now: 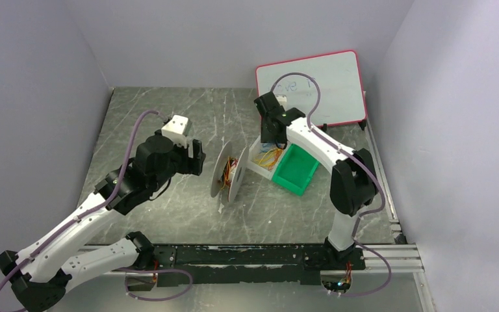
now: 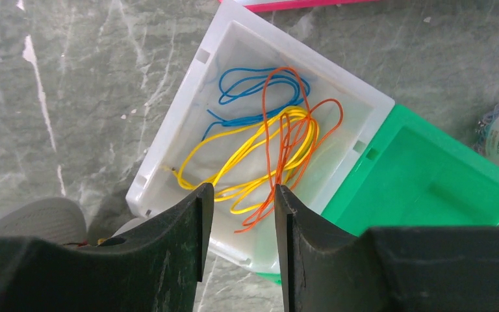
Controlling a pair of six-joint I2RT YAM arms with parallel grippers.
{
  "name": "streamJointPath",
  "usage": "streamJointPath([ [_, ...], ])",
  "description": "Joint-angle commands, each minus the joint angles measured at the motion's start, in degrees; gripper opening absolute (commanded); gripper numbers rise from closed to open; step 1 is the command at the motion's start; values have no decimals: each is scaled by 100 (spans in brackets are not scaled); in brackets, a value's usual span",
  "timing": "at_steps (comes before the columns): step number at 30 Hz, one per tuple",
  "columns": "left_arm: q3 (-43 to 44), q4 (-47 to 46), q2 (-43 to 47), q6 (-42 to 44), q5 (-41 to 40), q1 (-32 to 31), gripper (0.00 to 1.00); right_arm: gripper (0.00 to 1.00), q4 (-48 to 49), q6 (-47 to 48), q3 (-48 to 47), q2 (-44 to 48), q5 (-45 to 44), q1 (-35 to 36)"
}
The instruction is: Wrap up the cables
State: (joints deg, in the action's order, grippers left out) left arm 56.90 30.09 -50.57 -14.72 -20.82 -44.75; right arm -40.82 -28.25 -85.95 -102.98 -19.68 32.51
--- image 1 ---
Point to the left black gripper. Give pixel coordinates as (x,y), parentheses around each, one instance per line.
(196,155)

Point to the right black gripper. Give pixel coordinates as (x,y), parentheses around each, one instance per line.
(273,130)

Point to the wires wound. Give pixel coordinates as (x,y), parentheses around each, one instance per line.
(228,173)

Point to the white filament spool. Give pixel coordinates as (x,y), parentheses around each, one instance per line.
(229,194)

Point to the green plastic bin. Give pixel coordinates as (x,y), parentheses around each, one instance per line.
(295,170)

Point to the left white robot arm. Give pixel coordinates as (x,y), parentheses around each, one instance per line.
(42,273)

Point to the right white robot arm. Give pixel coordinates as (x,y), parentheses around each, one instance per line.
(353,182)

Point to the red framed whiteboard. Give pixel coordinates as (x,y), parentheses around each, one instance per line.
(326,87)

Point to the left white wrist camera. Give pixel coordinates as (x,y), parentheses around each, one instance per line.
(176,129)

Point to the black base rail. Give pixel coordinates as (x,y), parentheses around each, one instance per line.
(304,263)

